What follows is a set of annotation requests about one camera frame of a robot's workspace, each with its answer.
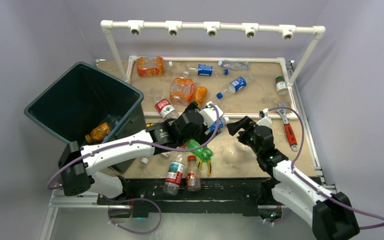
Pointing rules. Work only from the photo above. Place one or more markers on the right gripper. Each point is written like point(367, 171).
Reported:
point(234, 127)

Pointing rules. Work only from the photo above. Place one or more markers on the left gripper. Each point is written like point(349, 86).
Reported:
point(202, 137)

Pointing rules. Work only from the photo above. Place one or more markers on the Pocari Sweat bottle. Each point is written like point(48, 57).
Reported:
point(222, 122)

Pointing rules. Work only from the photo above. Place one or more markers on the green plastic bottle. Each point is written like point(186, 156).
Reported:
point(204, 154)

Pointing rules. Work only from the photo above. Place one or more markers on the red label bottle red cap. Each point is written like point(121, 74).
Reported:
point(165, 109)

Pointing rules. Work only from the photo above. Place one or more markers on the small red cap bottle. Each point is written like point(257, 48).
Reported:
point(193, 179)

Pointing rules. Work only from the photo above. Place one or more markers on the red label water bottle front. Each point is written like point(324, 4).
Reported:
point(174, 175)

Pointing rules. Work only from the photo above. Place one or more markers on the large crushed orange label bottle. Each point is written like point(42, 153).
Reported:
point(152, 66)

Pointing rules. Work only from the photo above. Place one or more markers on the tall blue label water bottle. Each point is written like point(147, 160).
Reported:
point(113, 120)

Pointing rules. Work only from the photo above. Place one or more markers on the orange juice bottle orange cap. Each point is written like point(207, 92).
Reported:
point(99, 133)

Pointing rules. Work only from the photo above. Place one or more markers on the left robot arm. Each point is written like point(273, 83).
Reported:
point(80, 166)

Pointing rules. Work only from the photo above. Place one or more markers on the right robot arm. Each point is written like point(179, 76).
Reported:
point(327, 213)

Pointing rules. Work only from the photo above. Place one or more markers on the dark green plastic bin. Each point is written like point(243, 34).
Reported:
point(83, 98)

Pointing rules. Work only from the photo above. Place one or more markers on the small orange juice bottle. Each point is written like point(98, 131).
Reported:
point(200, 96)

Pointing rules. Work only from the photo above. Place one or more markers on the Pepsi bottle blue cap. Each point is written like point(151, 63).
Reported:
point(235, 86)

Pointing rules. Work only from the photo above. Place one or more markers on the small jar green lid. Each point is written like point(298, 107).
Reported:
point(281, 85)

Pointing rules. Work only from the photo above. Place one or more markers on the clear crushed bottle back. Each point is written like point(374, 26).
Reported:
point(234, 65)

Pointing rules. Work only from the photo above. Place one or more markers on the blue label bottle back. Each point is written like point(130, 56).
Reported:
point(206, 71)

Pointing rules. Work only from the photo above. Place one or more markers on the clear bottle white cap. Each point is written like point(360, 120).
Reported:
point(144, 160)

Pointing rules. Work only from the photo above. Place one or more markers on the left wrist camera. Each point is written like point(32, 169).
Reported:
point(209, 113)

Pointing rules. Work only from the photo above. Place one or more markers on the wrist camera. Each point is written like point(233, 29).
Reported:
point(209, 113)
point(265, 119)

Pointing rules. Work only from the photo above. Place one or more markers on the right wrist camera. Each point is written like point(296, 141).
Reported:
point(265, 119)

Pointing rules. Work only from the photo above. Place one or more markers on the yellow handled pliers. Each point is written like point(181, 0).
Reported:
point(208, 165)

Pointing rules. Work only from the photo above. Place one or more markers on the red handled adjustable wrench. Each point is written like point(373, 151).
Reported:
point(288, 129)

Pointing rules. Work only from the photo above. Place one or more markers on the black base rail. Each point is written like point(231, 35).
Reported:
point(240, 195)

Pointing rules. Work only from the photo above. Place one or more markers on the white PVC pipe frame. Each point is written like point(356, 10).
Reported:
point(124, 68)

